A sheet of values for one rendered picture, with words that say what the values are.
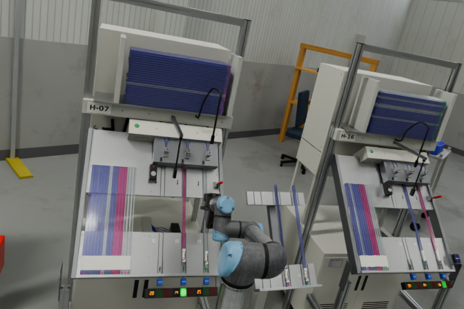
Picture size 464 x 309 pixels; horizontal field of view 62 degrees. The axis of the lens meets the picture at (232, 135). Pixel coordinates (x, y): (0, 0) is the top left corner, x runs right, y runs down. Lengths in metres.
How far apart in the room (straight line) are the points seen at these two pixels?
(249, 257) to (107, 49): 1.32
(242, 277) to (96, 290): 1.17
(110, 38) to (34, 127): 2.76
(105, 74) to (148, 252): 0.94
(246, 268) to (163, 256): 0.70
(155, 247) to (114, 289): 0.49
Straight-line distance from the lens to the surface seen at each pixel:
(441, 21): 10.28
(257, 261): 1.32
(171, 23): 4.94
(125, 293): 2.37
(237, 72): 2.04
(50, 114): 4.76
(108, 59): 2.15
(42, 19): 4.54
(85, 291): 2.35
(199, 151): 2.05
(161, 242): 1.95
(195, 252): 1.97
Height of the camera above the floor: 1.89
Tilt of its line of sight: 16 degrees down
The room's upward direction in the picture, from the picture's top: 12 degrees clockwise
